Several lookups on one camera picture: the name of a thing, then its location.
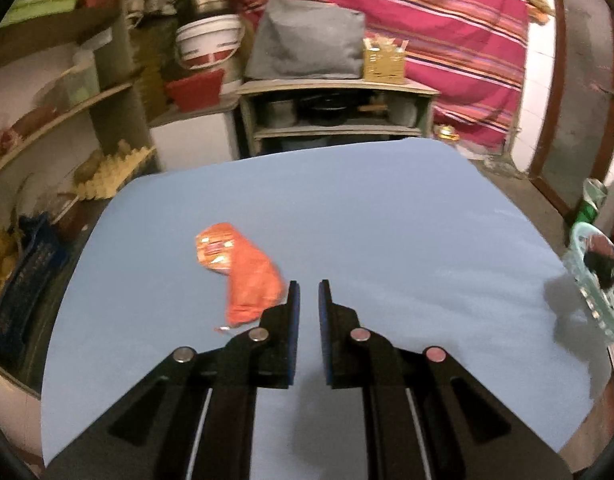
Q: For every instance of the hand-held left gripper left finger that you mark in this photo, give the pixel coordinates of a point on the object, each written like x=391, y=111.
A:
x=293, y=330

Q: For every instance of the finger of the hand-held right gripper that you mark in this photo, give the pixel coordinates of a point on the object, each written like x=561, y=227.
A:
x=601, y=270

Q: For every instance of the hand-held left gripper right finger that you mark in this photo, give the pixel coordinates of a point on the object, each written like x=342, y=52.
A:
x=324, y=335

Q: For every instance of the light blue plastic basket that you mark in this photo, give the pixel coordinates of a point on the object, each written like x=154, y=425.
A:
x=573, y=252

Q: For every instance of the orange snack wrapper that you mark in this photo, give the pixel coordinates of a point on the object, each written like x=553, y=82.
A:
x=252, y=270

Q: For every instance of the green bottle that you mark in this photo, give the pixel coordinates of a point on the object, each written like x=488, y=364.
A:
x=593, y=200

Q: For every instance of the white cabinet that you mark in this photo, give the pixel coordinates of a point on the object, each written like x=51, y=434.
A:
x=192, y=140

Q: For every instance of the small metal pot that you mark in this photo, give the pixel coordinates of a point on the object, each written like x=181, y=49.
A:
x=279, y=112

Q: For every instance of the black pan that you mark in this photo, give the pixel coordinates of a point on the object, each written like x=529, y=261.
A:
x=322, y=107

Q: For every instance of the yellow egg carton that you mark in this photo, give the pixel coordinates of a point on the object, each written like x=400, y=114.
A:
x=117, y=170

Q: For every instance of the low wooden cabinet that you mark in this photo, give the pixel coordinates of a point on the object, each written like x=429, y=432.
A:
x=337, y=86

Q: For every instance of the red plastic basin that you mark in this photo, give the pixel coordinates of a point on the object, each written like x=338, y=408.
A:
x=194, y=90

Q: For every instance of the blue plastic crate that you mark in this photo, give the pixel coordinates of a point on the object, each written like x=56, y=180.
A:
x=27, y=280

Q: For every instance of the curved wooden shelf unit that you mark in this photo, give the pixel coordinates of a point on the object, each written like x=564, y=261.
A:
x=127, y=110

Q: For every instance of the yellow box with sticks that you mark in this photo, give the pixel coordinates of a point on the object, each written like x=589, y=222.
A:
x=384, y=62

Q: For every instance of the yellow oil jug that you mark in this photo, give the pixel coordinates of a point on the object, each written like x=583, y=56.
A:
x=152, y=82

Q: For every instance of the grey cloth bag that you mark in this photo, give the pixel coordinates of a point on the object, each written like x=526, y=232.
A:
x=307, y=40

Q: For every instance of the red striped cloth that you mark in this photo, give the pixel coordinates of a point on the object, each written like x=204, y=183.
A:
x=437, y=25

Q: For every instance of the white plastic bucket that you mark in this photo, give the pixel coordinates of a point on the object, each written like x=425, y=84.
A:
x=207, y=40

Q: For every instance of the row of red packets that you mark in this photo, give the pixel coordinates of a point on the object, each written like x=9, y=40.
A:
x=17, y=132

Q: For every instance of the brown wooden door frame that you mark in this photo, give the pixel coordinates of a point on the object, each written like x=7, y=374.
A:
x=552, y=135

